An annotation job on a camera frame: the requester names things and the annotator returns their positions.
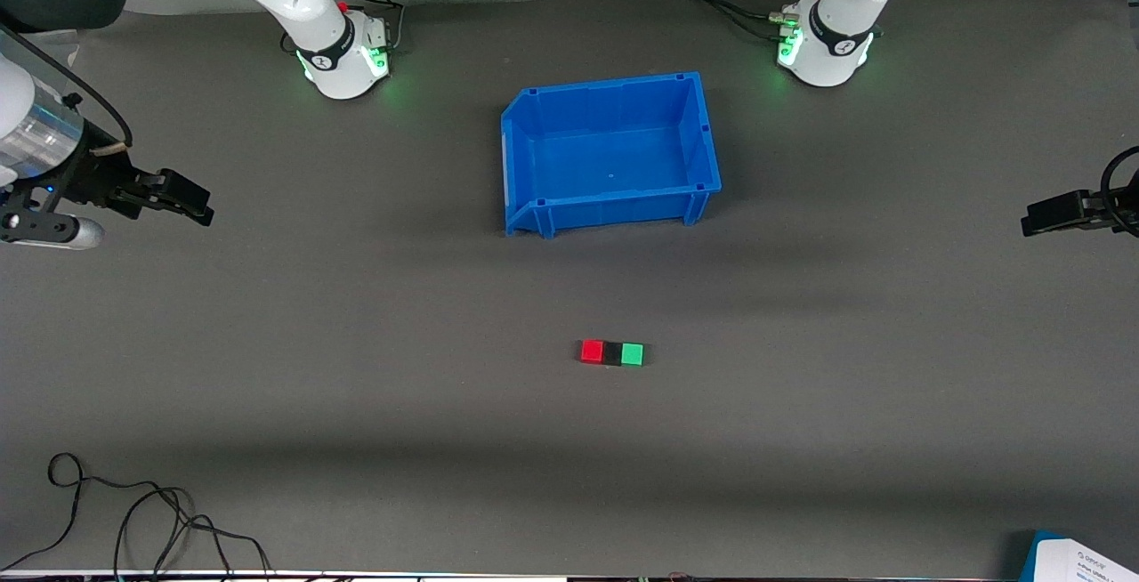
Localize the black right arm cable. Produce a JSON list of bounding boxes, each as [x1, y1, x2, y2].
[[0, 26, 135, 152]]

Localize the loose thin black cable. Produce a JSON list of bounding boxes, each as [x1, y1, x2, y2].
[[0, 452, 272, 576]]

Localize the blue plastic storage bin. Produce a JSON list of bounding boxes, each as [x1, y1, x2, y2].
[[500, 71, 723, 238]]

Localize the black right arm base cables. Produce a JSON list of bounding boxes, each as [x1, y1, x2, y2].
[[280, 0, 407, 55]]

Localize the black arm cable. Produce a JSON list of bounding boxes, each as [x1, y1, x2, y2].
[[1100, 145, 1139, 238], [0, 26, 135, 152]]

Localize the black left arm base cables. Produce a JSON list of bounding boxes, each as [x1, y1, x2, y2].
[[672, 0, 833, 40]]

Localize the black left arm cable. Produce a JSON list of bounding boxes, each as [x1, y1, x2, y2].
[[1100, 145, 1139, 238]]

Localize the dark grey table mat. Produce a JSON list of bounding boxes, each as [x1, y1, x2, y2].
[[0, 0, 1139, 579]]

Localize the black arm base cables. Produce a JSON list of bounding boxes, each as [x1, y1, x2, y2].
[[672, 0, 833, 40], [280, 0, 407, 55]]

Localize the blue and white product box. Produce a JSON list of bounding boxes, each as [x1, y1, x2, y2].
[[1019, 529, 1139, 582]]

